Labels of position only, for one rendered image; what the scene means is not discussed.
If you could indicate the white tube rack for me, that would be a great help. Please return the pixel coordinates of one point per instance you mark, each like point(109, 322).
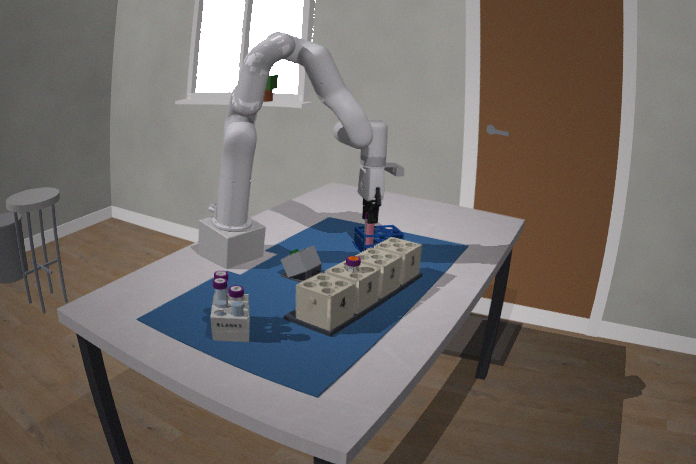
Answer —
point(228, 327)

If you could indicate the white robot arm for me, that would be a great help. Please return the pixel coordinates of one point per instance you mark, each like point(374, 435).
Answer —
point(240, 136)

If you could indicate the blue bench mat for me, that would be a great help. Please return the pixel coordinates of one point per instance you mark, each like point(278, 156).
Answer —
point(282, 351)

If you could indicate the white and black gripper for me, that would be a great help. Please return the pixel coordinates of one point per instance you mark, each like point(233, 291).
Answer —
point(371, 185)

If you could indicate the blue tube rack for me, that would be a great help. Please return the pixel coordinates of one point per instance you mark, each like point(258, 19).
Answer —
point(359, 237)

